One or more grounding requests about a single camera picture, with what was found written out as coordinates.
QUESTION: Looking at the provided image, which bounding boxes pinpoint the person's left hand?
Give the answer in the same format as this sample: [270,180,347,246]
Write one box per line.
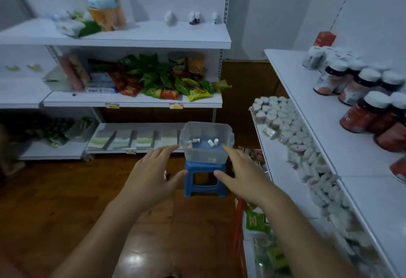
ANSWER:
[115,144,189,213]

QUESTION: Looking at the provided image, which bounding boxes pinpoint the person's right hand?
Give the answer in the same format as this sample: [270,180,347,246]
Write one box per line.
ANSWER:
[213,145,280,207]

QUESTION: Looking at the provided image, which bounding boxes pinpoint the clear plastic bin of bottles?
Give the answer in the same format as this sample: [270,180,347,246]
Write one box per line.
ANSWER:
[178,121,235,164]

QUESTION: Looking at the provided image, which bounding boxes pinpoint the white metal shelf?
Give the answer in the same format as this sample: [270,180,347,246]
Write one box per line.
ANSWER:
[249,0,406,278]
[0,0,233,163]

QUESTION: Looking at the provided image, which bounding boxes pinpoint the silver label bottle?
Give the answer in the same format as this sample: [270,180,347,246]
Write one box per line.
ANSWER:
[322,48,342,66]
[302,46,326,70]

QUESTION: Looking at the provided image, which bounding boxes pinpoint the red label white bottle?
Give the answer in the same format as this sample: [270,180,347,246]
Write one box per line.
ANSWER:
[389,157,406,182]

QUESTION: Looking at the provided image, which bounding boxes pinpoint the person's left forearm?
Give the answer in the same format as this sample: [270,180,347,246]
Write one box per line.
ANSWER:
[50,200,143,278]

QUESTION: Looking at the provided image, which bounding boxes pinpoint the person's right forearm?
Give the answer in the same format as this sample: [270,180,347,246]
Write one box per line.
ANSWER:
[261,189,362,278]

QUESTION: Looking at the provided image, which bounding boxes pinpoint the red carton box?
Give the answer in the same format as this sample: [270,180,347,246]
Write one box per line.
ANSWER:
[313,31,337,48]

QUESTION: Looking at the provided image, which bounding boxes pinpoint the orange tissue box pack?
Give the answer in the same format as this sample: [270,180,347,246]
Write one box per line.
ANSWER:
[88,7,120,32]

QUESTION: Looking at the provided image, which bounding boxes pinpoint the pile of mixed packets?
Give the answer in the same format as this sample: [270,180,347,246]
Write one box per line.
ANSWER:
[236,147,296,278]

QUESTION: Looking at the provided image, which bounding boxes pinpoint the blue plastic stool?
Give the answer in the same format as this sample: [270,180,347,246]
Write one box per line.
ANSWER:
[183,160,228,199]

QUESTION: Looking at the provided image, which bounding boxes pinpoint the row of pale flat packs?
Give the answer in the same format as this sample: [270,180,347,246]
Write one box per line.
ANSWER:
[86,127,181,151]

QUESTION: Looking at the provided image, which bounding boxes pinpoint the pile of snack bags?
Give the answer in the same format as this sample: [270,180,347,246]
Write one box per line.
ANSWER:
[88,53,233,102]

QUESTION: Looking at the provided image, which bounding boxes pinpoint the blue tissue packs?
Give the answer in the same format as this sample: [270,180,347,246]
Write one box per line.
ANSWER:
[84,71,118,94]

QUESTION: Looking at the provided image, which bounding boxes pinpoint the dark green pack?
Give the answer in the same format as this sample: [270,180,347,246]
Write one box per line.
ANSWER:
[19,117,77,147]

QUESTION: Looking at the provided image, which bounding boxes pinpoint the green instant noodle cup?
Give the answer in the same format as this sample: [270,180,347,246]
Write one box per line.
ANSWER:
[167,51,188,77]

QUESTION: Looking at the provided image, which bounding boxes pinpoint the orange instant noodle cup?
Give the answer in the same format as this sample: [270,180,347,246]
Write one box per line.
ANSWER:
[187,52,207,77]

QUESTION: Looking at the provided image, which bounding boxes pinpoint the pink packs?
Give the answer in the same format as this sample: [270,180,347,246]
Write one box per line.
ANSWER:
[57,53,91,91]

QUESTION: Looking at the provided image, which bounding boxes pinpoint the blue green wipes pack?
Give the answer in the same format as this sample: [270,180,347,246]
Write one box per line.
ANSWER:
[86,0,118,11]

